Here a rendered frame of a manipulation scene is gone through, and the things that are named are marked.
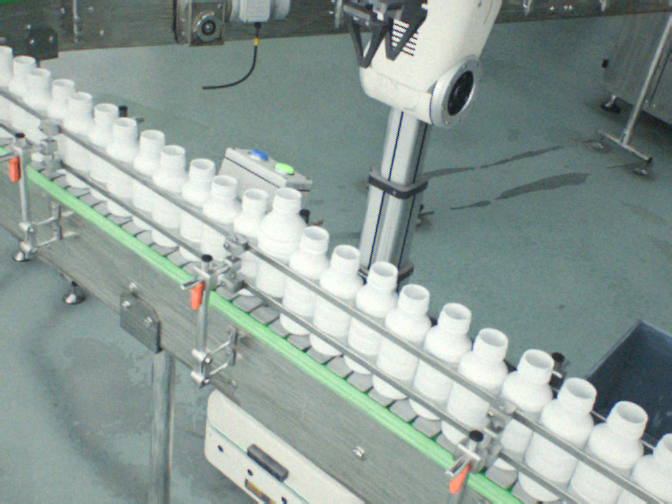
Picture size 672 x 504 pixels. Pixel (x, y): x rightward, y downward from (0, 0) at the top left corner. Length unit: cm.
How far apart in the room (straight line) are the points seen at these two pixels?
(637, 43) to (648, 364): 365
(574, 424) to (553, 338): 209
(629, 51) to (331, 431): 415
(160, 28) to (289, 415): 167
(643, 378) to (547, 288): 177
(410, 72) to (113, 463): 133
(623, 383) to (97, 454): 142
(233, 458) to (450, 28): 121
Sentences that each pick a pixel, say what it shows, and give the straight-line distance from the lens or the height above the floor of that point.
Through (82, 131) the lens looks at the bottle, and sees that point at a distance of 146.
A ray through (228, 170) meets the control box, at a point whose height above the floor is 109.
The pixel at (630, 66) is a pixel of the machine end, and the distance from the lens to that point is 511.
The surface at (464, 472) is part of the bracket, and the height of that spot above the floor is 107.
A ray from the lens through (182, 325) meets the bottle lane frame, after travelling 136.
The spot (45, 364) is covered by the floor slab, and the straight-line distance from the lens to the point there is 266.
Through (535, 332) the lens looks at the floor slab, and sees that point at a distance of 307.
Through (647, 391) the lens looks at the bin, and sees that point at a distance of 161.
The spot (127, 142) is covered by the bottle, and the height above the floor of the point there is 114.
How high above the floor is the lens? 176
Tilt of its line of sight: 34 degrees down
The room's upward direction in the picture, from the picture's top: 10 degrees clockwise
